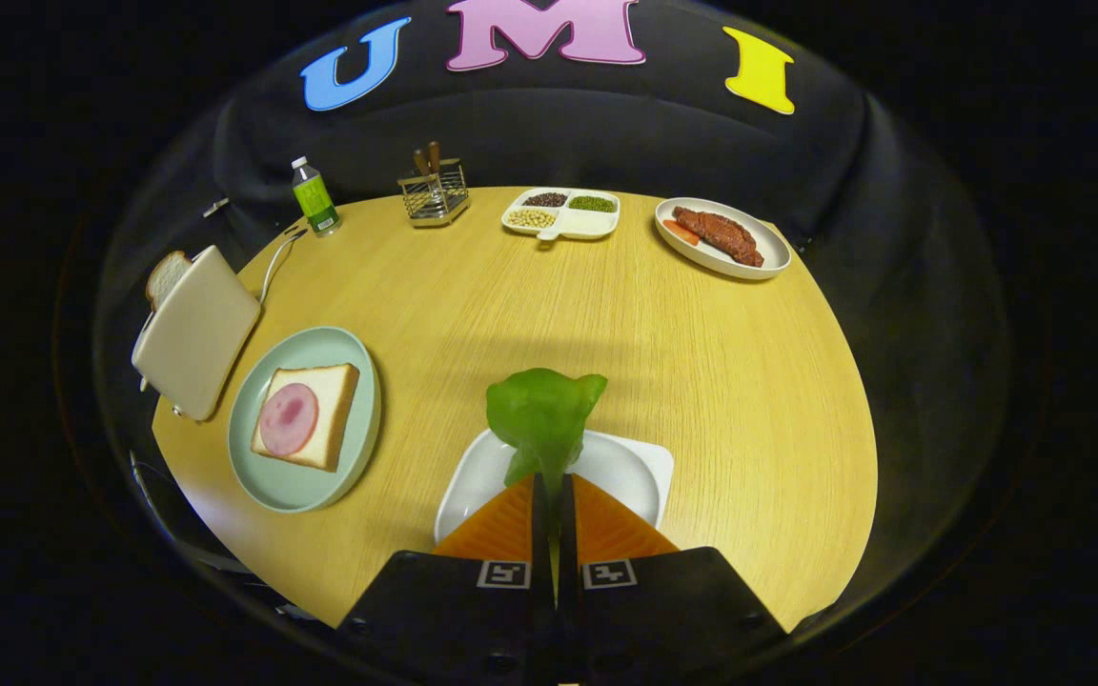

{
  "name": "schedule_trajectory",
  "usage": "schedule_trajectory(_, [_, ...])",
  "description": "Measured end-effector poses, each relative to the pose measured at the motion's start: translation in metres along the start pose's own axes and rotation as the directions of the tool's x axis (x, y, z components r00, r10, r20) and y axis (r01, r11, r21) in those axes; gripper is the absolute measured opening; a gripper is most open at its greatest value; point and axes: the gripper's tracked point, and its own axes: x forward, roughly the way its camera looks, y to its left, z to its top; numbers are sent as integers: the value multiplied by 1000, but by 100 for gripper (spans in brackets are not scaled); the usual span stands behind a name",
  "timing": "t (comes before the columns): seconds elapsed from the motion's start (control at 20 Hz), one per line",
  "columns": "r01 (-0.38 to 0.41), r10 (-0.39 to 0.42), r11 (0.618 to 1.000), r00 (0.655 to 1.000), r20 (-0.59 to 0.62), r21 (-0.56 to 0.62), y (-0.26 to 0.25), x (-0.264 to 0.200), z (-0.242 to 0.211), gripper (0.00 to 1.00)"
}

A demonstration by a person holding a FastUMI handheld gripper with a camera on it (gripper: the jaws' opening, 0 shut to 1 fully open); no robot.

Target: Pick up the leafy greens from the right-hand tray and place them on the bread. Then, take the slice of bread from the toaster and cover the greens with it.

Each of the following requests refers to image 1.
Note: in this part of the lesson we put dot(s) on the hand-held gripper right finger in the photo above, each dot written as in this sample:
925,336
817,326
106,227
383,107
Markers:
566,534

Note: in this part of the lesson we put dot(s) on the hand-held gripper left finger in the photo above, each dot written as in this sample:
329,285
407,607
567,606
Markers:
540,534

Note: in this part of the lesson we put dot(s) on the green lettuce leaf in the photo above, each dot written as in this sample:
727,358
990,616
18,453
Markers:
539,419

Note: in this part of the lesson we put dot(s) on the toasted bread slice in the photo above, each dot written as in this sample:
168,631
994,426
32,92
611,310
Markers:
166,276

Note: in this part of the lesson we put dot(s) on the white square plate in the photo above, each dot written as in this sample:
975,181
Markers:
625,472

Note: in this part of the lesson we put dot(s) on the pale green round plate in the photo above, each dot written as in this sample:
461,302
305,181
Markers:
301,491

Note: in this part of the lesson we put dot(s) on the square white bread slice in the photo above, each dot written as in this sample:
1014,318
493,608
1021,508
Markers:
335,400

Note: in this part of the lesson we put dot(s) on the pink ham slice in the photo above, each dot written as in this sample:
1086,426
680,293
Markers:
287,419

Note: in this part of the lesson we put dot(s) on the white divided dish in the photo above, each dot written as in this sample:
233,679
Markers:
589,225

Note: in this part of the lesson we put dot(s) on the pile of yellow soybeans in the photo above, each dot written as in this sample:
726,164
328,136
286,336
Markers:
531,218

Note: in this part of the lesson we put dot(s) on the orange carrot piece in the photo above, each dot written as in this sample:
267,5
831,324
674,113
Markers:
681,232

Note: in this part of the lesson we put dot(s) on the pile of green beans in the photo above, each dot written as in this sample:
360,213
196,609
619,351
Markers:
592,204

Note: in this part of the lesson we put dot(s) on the pile of dark red beans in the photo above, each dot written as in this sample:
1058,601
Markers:
545,199

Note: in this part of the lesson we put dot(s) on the brown steak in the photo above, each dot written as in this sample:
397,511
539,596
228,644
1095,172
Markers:
721,233

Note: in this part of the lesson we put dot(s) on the white oval plate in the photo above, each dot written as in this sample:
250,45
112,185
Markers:
770,251

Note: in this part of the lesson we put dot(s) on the white toaster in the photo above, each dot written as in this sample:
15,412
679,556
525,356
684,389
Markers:
196,333

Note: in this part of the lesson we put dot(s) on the green label water bottle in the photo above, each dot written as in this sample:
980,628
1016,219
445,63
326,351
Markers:
315,200

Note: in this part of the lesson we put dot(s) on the black backdrop cloth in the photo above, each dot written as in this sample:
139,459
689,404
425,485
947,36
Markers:
663,124

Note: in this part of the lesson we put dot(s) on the white clip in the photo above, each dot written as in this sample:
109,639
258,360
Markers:
216,208

